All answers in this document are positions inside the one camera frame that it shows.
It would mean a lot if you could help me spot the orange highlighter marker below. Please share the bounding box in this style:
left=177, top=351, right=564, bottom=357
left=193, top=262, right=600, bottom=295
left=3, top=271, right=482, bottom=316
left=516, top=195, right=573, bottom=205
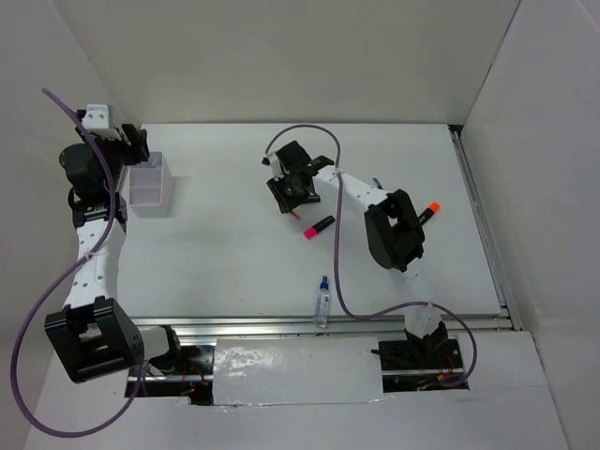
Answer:
left=419, top=202, right=441, bottom=224

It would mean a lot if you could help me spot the white pen holder container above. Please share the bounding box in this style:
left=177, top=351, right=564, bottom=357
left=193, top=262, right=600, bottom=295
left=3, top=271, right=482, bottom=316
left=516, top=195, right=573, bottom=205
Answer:
left=128, top=152, right=174, bottom=218

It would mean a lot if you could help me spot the pink highlighter marker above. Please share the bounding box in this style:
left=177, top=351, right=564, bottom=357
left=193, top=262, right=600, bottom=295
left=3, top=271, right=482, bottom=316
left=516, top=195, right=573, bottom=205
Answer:
left=303, top=216, right=336, bottom=240

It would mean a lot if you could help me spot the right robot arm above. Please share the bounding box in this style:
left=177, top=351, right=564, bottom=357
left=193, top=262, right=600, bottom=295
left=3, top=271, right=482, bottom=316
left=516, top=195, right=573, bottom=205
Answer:
left=262, top=141, right=448, bottom=368

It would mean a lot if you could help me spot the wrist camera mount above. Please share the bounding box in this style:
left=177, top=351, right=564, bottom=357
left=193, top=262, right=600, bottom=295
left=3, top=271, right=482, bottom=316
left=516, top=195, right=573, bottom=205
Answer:
left=78, top=104, right=120, bottom=141
left=262, top=151, right=285, bottom=181

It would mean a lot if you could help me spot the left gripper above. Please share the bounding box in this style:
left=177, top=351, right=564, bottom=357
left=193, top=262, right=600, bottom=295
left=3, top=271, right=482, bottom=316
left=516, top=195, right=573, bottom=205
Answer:
left=74, top=124, right=150, bottom=193

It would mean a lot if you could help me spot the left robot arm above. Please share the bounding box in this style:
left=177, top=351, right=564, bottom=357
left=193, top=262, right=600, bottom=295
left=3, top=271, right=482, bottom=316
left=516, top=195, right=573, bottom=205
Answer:
left=44, top=124, right=185, bottom=383

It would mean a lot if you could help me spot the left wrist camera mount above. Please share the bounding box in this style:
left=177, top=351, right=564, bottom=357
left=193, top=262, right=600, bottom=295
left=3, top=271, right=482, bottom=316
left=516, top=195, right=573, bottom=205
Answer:
left=78, top=104, right=120, bottom=141

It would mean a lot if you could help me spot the small blue spray bottle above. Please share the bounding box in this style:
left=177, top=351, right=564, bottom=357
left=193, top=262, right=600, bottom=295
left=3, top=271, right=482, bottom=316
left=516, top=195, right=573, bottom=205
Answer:
left=314, top=276, right=330, bottom=328

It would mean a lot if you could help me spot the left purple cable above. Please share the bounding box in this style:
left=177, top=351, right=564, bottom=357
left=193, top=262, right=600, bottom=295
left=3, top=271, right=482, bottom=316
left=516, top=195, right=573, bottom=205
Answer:
left=8, top=86, right=151, bottom=438

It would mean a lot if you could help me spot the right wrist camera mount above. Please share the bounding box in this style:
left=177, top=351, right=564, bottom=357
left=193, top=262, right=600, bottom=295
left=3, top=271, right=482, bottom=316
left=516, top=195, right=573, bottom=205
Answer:
left=262, top=151, right=285, bottom=181

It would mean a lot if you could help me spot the aluminium front rail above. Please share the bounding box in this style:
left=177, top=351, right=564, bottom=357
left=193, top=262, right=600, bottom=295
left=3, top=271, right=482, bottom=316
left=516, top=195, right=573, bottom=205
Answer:
left=126, top=315, right=517, bottom=339

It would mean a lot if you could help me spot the white foil cover sheet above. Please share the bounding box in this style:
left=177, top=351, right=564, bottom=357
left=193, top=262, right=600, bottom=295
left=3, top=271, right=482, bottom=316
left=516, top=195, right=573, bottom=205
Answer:
left=213, top=337, right=384, bottom=406

